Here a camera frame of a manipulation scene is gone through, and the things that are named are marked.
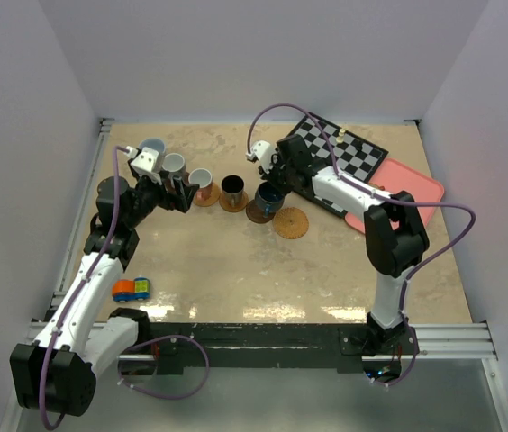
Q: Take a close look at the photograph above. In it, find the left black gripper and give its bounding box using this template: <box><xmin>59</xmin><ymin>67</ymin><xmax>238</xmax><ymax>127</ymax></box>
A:
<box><xmin>125</xmin><ymin>170</ymin><xmax>198</xmax><ymax>229</ymax></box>

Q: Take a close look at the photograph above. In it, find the copper orange cup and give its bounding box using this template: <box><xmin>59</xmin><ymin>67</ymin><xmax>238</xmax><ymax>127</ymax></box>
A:
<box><xmin>368</xmin><ymin>183</ymin><xmax>385</xmax><ymax>191</ymax></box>

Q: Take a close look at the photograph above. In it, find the aluminium front rail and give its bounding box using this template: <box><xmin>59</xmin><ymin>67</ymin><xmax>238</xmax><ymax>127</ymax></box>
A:
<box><xmin>23</xmin><ymin>320</ymin><xmax>501</xmax><ymax>361</ymax></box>

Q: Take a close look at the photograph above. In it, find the small woven rattan coaster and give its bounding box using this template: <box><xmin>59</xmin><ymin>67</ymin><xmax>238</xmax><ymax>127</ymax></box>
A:
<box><xmin>193</xmin><ymin>182</ymin><xmax>221</xmax><ymax>207</ymax></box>

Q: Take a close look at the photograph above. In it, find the grey white mug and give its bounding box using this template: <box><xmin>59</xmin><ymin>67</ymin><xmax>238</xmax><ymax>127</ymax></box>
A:
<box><xmin>162</xmin><ymin>153</ymin><xmax>186</xmax><ymax>180</ymax></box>

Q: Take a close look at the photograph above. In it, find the pink plastic tray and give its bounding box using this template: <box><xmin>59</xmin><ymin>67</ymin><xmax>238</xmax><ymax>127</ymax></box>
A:
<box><xmin>344</xmin><ymin>157</ymin><xmax>446</xmax><ymax>235</ymax></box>

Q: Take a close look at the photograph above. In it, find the aluminium rail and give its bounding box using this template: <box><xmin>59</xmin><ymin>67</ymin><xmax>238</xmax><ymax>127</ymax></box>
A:
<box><xmin>23</xmin><ymin>320</ymin><xmax>501</xmax><ymax>361</ymax></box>
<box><xmin>44</xmin><ymin>118</ymin><xmax>114</xmax><ymax>321</ymax></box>

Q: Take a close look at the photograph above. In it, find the white chess piece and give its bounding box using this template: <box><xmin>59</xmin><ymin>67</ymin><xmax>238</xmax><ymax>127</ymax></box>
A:
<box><xmin>336</xmin><ymin>128</ymin><xmax>346</xmax><ymax>144</ymax></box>

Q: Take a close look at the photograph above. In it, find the white floral mug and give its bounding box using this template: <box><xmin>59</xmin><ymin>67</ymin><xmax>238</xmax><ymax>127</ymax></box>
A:
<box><xmin>188</xmin><ymin>168</ymin><xmax>213</xmax><ymax>201</ymax></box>

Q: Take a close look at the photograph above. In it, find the dark blue cup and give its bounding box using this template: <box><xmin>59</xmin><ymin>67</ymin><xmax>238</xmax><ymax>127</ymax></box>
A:
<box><xmin>254</xmin><ymin>181</ymin><xmax>285</xmax><ymax>218</ymax></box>

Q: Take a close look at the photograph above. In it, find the aluminium left rail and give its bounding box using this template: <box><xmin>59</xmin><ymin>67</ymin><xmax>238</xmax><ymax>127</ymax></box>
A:
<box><xmin>44</xmin><ymin>118</ymin><xmax>114</xmax><ymax>321</ymax></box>

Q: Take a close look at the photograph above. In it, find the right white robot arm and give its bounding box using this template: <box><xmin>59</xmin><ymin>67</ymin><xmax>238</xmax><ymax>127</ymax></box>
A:
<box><xmin>246</xmin><ymin>135</ymin><xmax>430</xmax><ymax>354</ymax></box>

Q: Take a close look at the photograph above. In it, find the large woven rattan coaster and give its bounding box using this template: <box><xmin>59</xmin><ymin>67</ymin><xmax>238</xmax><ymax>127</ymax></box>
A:
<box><xmin>273</xmin><ymin>207</ymin><xmax>309</xmax><ymax>239</ymax></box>

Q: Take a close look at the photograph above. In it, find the black white chessboard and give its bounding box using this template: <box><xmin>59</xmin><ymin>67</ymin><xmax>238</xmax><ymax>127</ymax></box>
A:
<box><xmin>285</xmin><ymin>112</ymin><xmax>390</xmax><ymax>220</ymax></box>

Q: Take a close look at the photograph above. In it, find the black maroon cup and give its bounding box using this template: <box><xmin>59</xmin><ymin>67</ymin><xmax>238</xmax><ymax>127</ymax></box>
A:
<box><xmin>221</xmin><ymin>175</ymin><xmax>244</xmax><ymax>204</ymax></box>

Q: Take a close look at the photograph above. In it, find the light blue cup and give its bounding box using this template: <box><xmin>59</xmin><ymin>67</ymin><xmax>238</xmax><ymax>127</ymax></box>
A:
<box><xmin>139</xmin><ymin>138</ymin><xmax>167</xmax><ymax>155</ymax></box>

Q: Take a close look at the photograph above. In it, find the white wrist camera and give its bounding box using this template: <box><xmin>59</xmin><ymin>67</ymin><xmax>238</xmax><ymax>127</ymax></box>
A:
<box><xmin>246</xmin><ymin>140</ymin><xmax>274</xmax><ymax>167</ymax></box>
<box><xmin>126</xmin><ymin>146</ymin><xmax>164</xmax><ymax>185</ymax></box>

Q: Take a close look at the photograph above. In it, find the orange toy car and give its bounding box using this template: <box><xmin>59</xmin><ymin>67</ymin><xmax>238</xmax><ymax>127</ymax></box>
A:
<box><xmin>112</xmin><ymin>277</ymin><xmax>150</xmax><ymax>302</ymax></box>

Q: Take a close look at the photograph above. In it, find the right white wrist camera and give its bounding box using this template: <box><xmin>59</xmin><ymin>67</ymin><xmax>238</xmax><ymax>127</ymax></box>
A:
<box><xmin>246</xmin><ymin>140</ymin><xmax>274</xmax><ymax>167</ymax></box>

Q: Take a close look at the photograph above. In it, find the light wooden coaster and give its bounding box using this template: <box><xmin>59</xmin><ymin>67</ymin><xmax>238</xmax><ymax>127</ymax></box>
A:
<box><xmin>219</xmin><ymin>192</ymin><xmax>249</xmax><ymax>213</ymax></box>

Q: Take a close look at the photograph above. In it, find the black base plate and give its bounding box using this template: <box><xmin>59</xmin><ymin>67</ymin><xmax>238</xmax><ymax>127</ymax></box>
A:
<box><xmin>126</xmin><ymin>322</ymin><xmax>418</xmax><ymax>374</ymax></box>

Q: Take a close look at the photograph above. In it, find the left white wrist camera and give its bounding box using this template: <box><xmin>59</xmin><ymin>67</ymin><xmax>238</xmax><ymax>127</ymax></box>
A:
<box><xmin>126</xmin><ymin>146</ymin><xmax>164</xmax><ymax>185</ymax></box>

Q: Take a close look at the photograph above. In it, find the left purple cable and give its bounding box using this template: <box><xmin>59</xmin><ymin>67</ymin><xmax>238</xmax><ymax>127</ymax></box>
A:
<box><xmin>38</xmin><ymin>144</ymin><xmax>210</xmax><ymax>431</ymax></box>

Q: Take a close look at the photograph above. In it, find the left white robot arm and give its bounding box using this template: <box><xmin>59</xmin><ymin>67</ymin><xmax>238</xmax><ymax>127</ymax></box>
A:
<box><xmin>10</xmin><ymin>175</ymin><xmax>199</xmax><ymax>417</ymax></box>

